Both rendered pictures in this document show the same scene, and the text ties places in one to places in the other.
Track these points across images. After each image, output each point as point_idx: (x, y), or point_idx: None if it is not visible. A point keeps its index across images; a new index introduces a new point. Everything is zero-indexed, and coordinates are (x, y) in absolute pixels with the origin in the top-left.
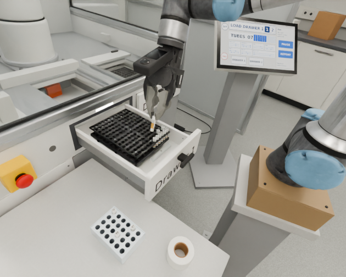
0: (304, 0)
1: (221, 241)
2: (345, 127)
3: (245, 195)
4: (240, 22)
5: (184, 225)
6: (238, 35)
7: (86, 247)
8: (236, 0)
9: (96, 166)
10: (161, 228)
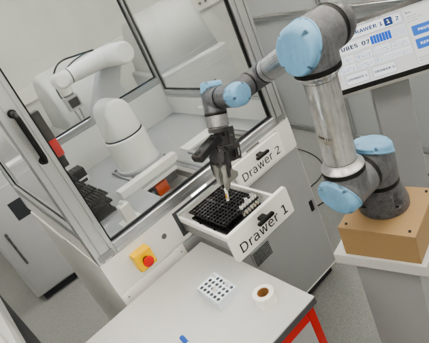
0: None
1: (373, 317)
2: (327, 158)
3: None
4: None
5: (276, 279)
6: (348, 47)
7: (197, 304)
8: (236, 96)
9: (204, 247)
10: (255, 284)
